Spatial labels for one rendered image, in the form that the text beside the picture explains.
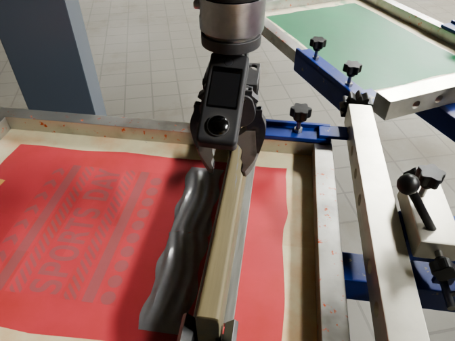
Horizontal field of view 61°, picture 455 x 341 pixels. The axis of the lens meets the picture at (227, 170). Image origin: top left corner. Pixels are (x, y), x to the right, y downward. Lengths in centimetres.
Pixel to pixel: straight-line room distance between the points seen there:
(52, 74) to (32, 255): 59
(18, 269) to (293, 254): 45
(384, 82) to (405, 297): 75
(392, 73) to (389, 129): 154
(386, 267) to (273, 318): 18
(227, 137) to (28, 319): 41
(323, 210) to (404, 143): 202
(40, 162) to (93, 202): 19
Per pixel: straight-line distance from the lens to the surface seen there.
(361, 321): 177
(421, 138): 279
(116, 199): 78
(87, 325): 64
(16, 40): 117
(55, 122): 98
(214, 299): 50
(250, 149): 53
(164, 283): 64
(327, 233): 67
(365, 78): 121
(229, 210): 59
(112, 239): 72
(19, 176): 91
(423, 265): 78
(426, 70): 132
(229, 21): 44
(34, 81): 121
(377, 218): 65
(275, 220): 72
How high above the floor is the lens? 150
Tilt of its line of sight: 42 degrees down
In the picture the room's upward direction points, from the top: straight up
